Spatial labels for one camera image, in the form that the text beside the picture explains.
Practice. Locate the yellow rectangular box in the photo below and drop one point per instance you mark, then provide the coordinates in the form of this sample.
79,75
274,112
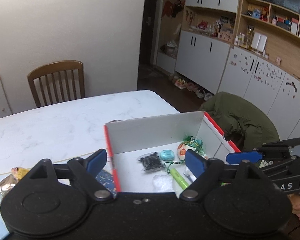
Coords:
22,173

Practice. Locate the silver foil snack bag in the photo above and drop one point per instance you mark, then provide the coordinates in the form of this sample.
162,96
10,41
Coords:
7,184

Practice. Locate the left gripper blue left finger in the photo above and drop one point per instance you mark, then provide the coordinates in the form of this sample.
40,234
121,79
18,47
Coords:
85,170

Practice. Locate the brown wooden chair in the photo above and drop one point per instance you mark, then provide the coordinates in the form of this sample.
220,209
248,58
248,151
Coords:
57,82

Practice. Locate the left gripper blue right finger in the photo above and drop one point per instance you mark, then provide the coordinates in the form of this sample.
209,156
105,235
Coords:
196,164

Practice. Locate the red white cardboard box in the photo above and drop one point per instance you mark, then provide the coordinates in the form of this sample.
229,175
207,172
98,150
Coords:
128,140

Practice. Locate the bag of black screws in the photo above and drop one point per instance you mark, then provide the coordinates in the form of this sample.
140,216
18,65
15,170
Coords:
151,162

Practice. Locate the cartoon face plush charm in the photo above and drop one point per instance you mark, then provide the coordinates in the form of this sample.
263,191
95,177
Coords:
15,171

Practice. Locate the embroidered sachet green tassel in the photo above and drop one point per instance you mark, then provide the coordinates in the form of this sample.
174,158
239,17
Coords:
188,143

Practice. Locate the white plastic packet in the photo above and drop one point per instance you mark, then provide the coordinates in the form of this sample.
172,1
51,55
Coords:
189,175

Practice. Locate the turquoise oval pebble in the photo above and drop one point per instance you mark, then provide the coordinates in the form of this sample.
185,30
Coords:
166,155

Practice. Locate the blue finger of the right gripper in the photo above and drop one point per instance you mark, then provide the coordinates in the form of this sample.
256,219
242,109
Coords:
237,157

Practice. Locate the green marker pen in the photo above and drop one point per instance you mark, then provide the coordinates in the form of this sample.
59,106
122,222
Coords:
179,179

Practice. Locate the olive green jacket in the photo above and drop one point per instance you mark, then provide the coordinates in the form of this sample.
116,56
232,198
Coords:
242,122

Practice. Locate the white wall cabinet unit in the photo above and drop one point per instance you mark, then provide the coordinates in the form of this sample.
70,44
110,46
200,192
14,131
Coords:
250,48

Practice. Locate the small clear white bag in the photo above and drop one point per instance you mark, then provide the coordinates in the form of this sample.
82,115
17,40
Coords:
163,183

